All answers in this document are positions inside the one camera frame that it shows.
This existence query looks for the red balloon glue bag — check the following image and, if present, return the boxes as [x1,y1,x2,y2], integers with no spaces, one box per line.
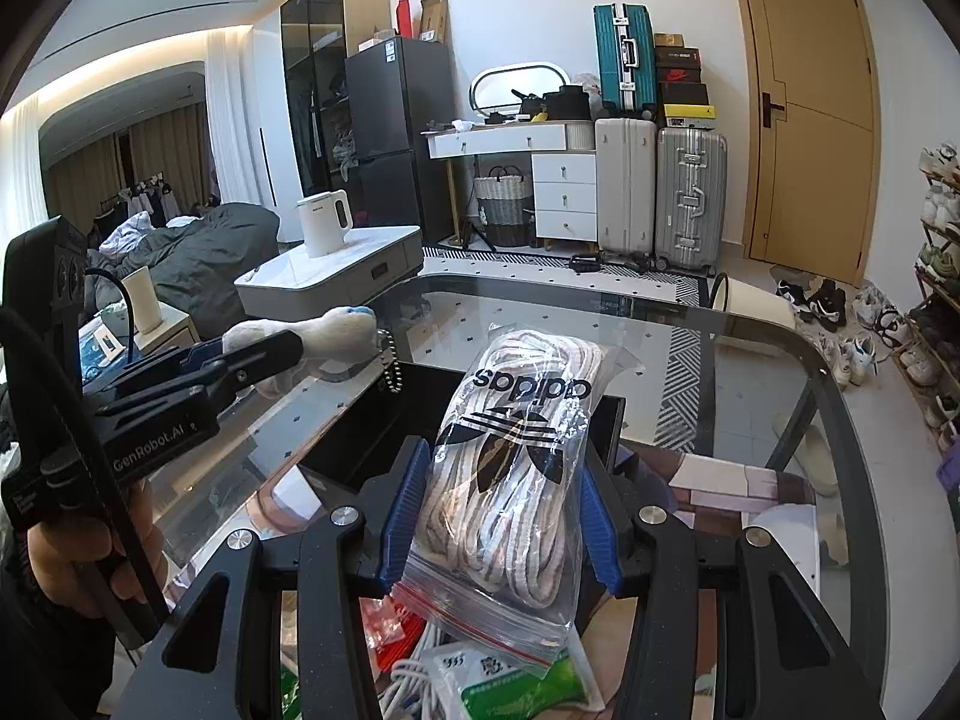
[359,596,427,676]

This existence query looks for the bagged adidas white laces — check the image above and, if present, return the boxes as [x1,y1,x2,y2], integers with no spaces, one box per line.
[395,327,638,674]

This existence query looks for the white plush toy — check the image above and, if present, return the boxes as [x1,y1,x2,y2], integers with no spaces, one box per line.
[221,305,377,400]

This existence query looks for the green medicine sachet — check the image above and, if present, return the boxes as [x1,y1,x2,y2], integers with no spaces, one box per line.
[420,632,605,720]

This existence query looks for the person's left hand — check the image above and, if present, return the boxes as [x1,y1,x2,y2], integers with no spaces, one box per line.
[28,479,167,619]

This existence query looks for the white low coffee table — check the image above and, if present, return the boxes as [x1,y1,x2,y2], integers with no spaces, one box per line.
[235,226,423,322]

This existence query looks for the dark grey beanbag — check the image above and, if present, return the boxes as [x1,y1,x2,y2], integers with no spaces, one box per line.
[86,203,280,340]

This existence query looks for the black cardboard box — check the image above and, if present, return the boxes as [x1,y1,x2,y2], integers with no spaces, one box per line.
[296,359,628,616]

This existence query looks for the white electric kettle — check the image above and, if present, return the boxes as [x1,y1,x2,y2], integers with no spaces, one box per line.
[298,188,353,259]

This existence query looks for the woven laundry basket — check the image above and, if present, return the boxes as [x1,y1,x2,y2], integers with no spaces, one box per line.
[473,166,534,247]

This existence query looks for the black refrigerator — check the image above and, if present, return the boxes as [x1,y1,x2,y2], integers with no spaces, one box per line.
[345,37,455,244]

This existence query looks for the tall black glass cabinet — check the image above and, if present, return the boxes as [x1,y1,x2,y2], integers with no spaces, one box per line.
[280,0,392,195]

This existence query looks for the shoe rack with shoes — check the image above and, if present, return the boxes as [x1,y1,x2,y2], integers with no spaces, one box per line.
[896,142,958,454]

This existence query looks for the oval vanity mirror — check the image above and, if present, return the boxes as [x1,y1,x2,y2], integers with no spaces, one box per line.
[469,62,571,119]

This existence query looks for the silver suitcase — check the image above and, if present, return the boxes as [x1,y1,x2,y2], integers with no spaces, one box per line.
[654,127,727,271]

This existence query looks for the white dressing desk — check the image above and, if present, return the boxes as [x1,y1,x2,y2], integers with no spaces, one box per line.
[425,121,599,250]

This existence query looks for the white suitcase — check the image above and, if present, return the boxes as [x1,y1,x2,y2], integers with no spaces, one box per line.
[596,119,658,257]

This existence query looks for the wooden door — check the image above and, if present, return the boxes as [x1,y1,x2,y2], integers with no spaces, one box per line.
[739,0,882,284]

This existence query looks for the stack of shoe boxes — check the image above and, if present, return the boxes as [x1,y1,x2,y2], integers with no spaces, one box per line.
[654,32,716,130]

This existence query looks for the teal suitcase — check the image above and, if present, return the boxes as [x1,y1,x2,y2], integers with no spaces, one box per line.
[592,4,658,121]

